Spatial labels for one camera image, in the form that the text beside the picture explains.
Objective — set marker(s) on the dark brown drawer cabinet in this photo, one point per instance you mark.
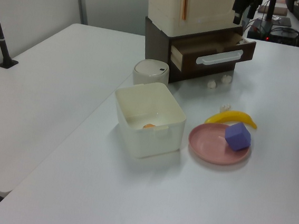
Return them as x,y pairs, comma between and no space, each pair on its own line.
156,43

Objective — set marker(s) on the black electronics box red light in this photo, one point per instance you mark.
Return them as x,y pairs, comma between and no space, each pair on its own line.
278,34

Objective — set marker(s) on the white crumpled paper ball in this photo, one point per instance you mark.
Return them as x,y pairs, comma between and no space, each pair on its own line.
226,79
225,108
212,85

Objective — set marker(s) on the yellow toy banana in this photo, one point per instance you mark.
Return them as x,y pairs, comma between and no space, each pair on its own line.
231,117

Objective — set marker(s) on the small white lidded trash can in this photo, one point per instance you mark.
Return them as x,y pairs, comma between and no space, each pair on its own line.
150,72

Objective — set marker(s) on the purple foam cube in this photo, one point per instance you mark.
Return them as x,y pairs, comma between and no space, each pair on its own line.
237,137

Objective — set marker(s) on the pink round plate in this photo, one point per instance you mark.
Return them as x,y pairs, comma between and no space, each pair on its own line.
209,147

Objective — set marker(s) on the small orange object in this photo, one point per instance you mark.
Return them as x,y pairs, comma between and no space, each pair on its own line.
148,126

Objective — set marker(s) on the white square storage box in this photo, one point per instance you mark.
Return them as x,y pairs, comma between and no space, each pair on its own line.
149,141

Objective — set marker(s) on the black clamp base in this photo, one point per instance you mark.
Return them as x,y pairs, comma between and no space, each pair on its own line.
9,63

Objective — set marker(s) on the black upright stand post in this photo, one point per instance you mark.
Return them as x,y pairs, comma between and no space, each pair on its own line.
270,8

